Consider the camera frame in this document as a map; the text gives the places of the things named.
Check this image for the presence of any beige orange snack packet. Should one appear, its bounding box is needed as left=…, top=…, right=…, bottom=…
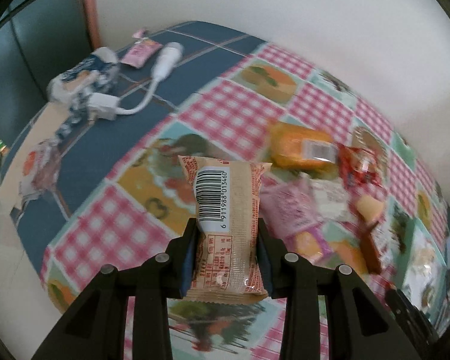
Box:
left=178, top=156, right=272, bottom=305

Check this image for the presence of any brown red snack packet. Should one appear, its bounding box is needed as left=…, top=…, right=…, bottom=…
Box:
left=359, top=222, right=384, bottom=275

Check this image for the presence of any mint green tray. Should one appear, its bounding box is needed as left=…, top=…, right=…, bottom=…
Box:
left=393, top=218, right=446, bottom=324

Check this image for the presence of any small yellow round snack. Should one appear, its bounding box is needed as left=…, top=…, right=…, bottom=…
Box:
left=354, top=194, right=385, bottom=223

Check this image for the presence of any white printed snack packet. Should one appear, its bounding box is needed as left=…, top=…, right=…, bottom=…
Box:
left=310, top=179, right=351, bottom=222

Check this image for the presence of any pink strawberry snack packet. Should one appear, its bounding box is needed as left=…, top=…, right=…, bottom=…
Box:
left=260, top=179, right=333, bottom=263

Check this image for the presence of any pink white empty wrapper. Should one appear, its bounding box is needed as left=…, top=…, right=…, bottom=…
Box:
left=18, top=138, right=62, bottom=202

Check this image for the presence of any orange snack packet with barcode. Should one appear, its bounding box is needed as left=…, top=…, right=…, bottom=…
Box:
left=269, top=122, right=337, bottom=171

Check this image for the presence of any pink checkered fruit tablecloth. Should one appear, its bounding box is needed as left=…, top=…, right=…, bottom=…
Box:
left=40, top=43, right=450, bottom=311

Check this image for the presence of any blue white crumpled wrapper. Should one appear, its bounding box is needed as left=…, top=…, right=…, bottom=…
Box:
left=47, top=47, right=119, bottom=109

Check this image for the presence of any small pink candy packet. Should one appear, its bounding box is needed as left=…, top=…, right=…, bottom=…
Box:
left=120, top=28, right=162, bottom=68

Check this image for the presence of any white cable adapter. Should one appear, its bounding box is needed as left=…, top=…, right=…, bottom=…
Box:
left=85, top=41, right=185, bottom=121

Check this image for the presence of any pink wooden post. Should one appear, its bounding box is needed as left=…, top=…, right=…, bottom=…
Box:
left=82, top=0, right=101, bottom=49

